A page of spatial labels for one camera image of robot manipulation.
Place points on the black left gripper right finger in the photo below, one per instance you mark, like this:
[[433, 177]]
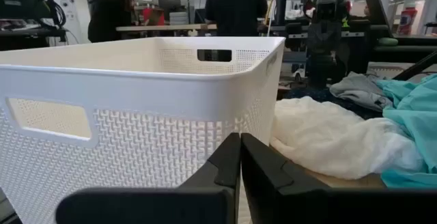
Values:
[[273, 190]]

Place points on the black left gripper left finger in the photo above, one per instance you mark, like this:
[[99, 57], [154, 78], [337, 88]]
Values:
[[218, 183]]

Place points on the navy dotted garment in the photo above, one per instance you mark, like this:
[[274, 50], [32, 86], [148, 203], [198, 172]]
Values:
[[307, 93]]

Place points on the grey garment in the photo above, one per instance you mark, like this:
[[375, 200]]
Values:
[[358, 91]]

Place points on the white garment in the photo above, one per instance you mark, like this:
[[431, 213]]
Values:
[[324, 138]]

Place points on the teal garment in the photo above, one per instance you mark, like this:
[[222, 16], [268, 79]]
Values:
[[416, 114]]

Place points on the white perforated plastic basket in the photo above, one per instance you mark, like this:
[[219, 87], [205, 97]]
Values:
[[136, 91]]

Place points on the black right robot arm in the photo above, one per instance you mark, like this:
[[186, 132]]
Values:
[[322, 68]]

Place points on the green cushion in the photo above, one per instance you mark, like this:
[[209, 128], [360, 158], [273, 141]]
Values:
[[387, 41]]

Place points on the red and white canister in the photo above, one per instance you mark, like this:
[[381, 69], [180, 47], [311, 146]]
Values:
[[407, 20]]

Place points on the black desk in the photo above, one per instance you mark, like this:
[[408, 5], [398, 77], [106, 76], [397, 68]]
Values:
[[409, 50]]

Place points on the person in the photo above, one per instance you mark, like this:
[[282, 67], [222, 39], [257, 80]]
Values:
[[109, 15], [235, 9]]

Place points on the wooden workbench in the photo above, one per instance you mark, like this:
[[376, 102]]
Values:
[[164, 28]]

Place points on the red box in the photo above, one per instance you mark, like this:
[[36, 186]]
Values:
[[153, 16]]

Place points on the black equipment rack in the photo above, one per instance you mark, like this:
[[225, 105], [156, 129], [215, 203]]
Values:
[[24, 12]]

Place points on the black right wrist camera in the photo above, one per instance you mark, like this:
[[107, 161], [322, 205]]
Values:
[[327, 8]]

